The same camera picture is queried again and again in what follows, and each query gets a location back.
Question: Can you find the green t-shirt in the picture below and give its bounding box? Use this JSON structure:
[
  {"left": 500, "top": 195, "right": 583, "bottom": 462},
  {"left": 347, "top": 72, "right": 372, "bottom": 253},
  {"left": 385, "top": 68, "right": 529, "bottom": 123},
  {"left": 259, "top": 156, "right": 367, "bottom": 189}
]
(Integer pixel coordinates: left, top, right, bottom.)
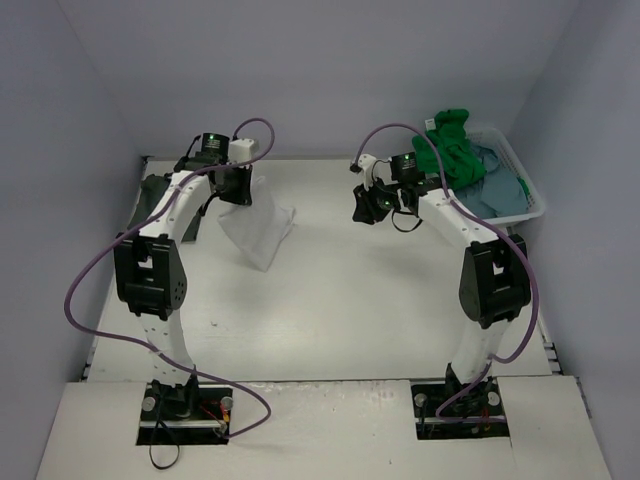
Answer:
[{"left": 410, "top": 108, "right": 532, "bottom": 201}]

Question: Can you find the dark grey t-shirt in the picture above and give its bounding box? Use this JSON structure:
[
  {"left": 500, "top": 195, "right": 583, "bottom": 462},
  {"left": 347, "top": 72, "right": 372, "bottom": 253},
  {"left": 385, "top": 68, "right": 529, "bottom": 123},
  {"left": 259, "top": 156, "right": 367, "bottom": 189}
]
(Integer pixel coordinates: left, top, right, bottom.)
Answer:
[{"left": 127, "top": 174, "right": 202, "bottom": 243}]

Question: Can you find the white t-shirt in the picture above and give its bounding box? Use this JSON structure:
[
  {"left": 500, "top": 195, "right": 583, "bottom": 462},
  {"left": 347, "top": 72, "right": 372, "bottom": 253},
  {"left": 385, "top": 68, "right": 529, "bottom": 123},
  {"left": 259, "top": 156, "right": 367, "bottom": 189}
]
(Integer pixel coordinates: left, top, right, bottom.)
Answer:
[{"left": 217, "top": 176, "right": 296, "bottom": 272}]

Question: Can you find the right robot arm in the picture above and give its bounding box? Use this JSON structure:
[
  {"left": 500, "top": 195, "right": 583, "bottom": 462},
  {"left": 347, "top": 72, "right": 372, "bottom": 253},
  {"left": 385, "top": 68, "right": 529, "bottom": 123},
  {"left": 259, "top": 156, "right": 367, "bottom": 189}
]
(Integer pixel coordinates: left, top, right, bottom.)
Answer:
[{"left": 350, "top": 154, "right": 539, "bottom": 412}]

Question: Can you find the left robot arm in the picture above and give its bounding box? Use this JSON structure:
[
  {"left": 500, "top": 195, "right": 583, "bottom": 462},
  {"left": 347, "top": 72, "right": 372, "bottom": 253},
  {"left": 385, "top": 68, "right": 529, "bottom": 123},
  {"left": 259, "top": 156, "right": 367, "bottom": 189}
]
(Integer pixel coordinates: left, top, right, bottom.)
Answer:
[{"left": 113, "top": 132, "right": 258, "bottom": 420}]

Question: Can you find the light blue t-shirt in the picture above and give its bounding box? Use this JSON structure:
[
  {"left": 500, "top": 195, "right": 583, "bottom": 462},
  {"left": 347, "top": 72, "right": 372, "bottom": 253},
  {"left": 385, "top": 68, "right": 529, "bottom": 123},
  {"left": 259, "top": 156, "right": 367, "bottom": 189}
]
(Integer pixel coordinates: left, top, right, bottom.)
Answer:
[{"left": 454, "top": 143, "right": 528, "bottom": 219}]

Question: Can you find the white plastic laundry basket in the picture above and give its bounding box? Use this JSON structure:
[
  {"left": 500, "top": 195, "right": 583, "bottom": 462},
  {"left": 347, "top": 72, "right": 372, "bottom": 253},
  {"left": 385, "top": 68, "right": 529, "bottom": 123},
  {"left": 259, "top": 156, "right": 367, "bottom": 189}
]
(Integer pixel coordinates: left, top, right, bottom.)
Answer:
[{"left": 453, "top": 126, "right": 546, "bottom": 228}]

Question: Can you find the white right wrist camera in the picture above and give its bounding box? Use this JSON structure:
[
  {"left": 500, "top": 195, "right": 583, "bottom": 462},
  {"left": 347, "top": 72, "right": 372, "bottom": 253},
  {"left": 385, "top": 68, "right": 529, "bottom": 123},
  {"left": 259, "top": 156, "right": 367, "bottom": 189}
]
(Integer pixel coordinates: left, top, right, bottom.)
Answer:
[{"left": 349, "top": 154, "right": 379, "bottom": 190}]

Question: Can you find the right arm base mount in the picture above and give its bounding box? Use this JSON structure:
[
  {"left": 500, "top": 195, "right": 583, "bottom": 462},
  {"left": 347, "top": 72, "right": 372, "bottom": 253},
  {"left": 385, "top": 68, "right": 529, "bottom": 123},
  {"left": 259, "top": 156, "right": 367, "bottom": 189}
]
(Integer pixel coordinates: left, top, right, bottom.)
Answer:
[{"left": 411, "top": 379, "right": 510, "bottom": 441}]

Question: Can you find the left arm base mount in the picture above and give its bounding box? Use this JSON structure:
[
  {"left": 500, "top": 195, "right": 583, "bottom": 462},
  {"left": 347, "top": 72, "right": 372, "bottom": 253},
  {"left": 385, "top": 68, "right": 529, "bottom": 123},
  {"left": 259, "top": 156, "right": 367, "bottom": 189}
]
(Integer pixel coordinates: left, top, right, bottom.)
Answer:
[{"left": 136, "top": 384, "right": 234, "bottom": 446}]

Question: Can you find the black loop cable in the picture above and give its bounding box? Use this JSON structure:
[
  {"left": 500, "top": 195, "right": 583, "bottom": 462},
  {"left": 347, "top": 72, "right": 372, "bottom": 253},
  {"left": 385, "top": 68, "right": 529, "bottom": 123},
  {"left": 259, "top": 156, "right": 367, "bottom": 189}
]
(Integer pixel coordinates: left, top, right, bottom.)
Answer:
[{"left": 148, "top": 422, "right": 181, "bottom": 470}]

